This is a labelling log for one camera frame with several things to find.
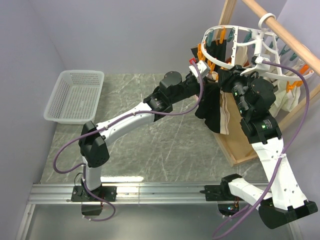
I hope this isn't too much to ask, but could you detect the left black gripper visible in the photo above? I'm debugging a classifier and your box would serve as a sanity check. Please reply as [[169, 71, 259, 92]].
[[170, 76, 217, 105]]

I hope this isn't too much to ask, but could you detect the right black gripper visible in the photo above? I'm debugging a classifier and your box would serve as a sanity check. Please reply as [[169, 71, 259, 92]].
[[216, 64, 256, 117]]

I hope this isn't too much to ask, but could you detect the black boxer briefs tan waistband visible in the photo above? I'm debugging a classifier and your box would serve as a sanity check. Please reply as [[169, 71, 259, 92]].
[[195, 71, 230, 135]]

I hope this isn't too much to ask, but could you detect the white round clip hanger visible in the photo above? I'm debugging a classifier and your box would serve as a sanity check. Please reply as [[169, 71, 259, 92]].
[[198, 12, 315, 82]]

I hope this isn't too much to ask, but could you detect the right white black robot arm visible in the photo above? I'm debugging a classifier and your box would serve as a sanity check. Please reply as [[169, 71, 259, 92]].
[[218, 65, 318, 229]]

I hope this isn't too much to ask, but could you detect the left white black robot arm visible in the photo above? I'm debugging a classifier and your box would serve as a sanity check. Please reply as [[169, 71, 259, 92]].
[[78, 71, 205, 201]]

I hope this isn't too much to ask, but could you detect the cream hanging underwear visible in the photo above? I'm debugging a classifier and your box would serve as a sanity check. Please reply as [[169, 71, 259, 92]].
[[233, 42, 280, 76]]

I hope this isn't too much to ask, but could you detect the pale green hanging underwear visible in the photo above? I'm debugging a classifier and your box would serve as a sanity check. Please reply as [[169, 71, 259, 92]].
[[269, 80, 303, 117]]

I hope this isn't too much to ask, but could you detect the black hanging garment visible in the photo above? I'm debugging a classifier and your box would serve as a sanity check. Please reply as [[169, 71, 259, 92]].
[[191, 40, 227, 66]]

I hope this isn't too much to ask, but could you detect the white plastic basket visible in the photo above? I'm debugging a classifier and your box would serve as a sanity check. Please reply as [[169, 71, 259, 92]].
[[43, 70, 105, 125]]

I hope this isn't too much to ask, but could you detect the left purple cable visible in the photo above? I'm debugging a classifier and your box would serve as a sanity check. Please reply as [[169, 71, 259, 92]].
[[53, 63, 205, 222]]

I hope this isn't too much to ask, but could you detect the purple cable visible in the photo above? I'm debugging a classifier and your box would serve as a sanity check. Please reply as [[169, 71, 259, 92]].
[[212, 61, 311, 238], [53, 63, 205, 222]]

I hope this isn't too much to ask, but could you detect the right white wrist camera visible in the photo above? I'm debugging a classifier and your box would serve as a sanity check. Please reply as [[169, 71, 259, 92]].
[[251, 54, 269, 65]]

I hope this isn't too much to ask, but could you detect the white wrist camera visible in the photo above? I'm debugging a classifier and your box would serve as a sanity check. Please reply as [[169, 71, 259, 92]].
[[189, 58, 211, 78], [251, 54, 269, 65]]

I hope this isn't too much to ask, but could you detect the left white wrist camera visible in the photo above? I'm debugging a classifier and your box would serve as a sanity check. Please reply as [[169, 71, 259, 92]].
[[189, 58, 211, 78]]

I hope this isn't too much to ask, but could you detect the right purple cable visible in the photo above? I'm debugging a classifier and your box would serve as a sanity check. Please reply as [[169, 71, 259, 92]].
[[212, 61, 311, 238]]

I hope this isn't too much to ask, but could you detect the wooden drying rack frame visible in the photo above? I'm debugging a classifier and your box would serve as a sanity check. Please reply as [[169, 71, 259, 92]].
[[189, 0, 320, 168]]

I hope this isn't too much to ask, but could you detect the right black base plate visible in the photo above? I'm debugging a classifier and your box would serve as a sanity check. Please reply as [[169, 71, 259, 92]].
[[199, 173, 250, 218]]

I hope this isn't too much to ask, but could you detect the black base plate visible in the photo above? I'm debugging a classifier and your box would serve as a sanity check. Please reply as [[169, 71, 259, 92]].
[[70, 179, 117, 222], [199, 173, 250, 218]]

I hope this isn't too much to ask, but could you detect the aluminium mounting rail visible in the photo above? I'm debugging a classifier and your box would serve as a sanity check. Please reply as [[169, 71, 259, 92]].
[[16, 182, 245, 240]]

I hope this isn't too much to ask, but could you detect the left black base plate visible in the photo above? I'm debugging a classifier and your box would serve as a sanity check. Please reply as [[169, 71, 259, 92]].
[[70, 179, 117, 222]]

